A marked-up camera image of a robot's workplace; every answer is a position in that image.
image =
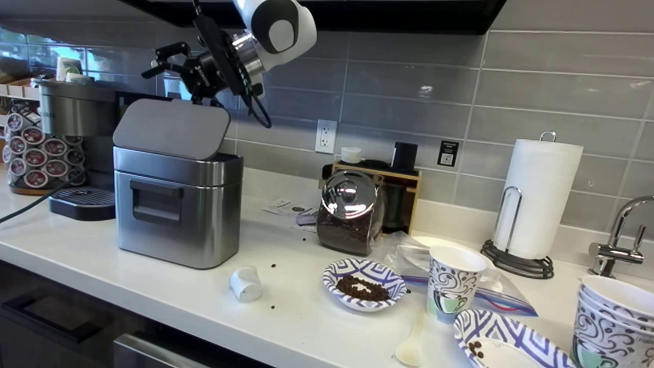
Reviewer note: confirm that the glass coffee bean jar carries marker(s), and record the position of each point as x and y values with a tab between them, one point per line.
348	218

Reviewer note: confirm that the coffee pod carousel rack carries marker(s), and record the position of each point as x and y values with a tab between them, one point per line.
41	157

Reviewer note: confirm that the white paper towel roll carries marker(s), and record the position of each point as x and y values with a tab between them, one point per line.
542	196

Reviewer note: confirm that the coffee grounds pile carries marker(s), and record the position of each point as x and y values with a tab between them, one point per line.
359	287

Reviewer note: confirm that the black cup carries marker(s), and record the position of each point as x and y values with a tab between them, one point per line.
405	157

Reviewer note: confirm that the dark upper cabinet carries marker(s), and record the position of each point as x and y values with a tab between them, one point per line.
422	14

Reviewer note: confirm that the white plastic spoon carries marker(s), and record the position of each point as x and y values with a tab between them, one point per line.
409	351

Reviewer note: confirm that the large blue patterned plate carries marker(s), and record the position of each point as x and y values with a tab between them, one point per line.
510	334

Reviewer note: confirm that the patterned paper cup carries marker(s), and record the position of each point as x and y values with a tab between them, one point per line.
452	282

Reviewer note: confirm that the small white tub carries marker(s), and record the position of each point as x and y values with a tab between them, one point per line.
349	155

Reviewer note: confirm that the black wall switch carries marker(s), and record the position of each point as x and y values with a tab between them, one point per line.
448	155

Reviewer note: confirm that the stacked patterned paper bowls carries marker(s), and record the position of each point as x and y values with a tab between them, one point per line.
613	328

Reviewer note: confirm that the small blue patterned plate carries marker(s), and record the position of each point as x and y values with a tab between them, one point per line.
340	272

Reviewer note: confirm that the small chrome tap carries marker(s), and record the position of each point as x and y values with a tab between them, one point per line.
616	253

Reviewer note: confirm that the white paper packets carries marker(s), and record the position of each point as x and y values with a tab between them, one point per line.
288	207

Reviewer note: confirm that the small white pod container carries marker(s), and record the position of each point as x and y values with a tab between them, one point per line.
246	285

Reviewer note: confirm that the silver black Keurig coffee maker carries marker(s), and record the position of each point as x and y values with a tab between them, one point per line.
73	109

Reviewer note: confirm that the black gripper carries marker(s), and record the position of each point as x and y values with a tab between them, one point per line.
206	74

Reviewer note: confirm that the white wall outlet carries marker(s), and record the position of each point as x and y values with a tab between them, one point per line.
326	136

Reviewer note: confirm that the dark drawer cabinet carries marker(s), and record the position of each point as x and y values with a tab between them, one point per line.
48	320

